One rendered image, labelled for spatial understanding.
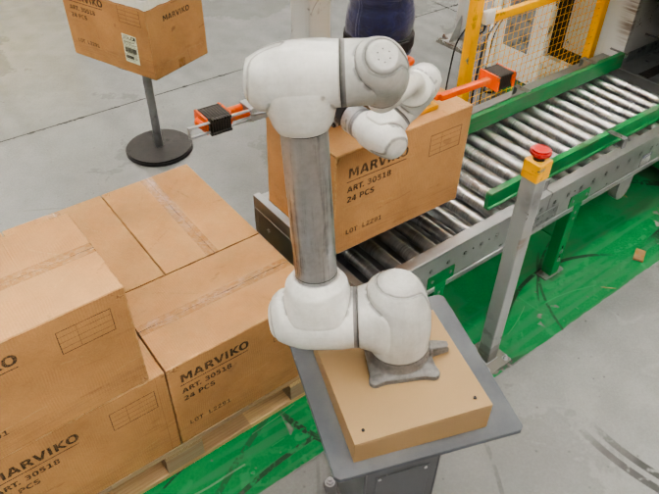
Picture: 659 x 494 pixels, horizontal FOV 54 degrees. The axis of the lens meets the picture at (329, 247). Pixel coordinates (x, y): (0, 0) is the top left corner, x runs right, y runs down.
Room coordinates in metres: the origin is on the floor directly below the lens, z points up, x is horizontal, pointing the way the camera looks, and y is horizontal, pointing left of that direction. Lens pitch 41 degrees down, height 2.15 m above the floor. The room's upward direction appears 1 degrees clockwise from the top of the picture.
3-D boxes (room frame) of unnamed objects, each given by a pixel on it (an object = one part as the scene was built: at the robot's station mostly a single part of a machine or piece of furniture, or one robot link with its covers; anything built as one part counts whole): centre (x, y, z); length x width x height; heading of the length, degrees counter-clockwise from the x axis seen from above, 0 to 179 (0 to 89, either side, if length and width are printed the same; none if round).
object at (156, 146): (3.36, 1.05, 0.31); 0.40 x 0.40 x 0.62
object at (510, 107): (2.97, -0.96, 0.60); 1.60 x 0.10 x 0.09; 128
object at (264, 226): (1.82, 0.09, 0.48); 0.70 x 0.03 x 0.15; 38
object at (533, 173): (1.78, -0.68, 0.50); 0.07 x 0.07 x 1.00; 38
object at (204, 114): (1.65, 0.34, 1.21); 0.08 x 0.07 x 0.05; 127
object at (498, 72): (1.97, -0.54, 1.19); 0.09 x 0.08 x 0.05; 37
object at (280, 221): (1.82, 0.08, 0.58); 0.70 x 0.03 x 0.06; 38
